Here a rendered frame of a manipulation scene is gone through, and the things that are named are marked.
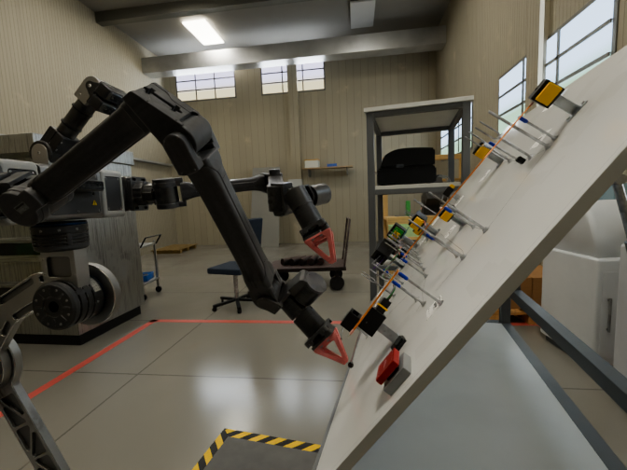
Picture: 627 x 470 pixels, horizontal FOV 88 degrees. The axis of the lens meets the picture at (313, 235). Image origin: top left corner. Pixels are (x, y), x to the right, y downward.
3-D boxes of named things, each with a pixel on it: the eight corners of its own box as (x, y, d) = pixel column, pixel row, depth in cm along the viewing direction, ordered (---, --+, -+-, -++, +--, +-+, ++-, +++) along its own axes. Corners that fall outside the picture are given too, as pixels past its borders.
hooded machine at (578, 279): (674, 377, 238) (689, 199, 224) (588, 375, 246) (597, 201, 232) (603, 337, 307) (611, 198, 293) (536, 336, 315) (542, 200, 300)
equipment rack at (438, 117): (371, 447, 184) (363, 107, 164) (380, 386, 242) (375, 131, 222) (469, 463, 170) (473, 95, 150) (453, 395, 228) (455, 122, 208)
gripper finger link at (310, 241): (345, 255, 81) (327, 223, 82) (344, 255, 74) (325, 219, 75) (322, 269, 81) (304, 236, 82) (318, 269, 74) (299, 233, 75)
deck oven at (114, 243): (-77, 353, 332) (-115, 144, 310) (44, 311, 459) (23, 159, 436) (62, 359, 308) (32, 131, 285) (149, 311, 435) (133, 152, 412)
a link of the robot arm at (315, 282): (262, 278, 81) (253, 304, 74) (285, 249, 75) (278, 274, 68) (302, 299, 84) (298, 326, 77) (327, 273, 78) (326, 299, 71)
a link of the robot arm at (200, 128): (168, 62, 55) (136, 73, 47) (221, 132, 61) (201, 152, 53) (30, 181, 72) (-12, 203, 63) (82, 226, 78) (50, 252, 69)
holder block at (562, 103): (577, 99, 72) (540, 78, 73) (590, 101, 63) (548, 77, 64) (559, 118, 74) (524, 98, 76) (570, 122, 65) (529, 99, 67)
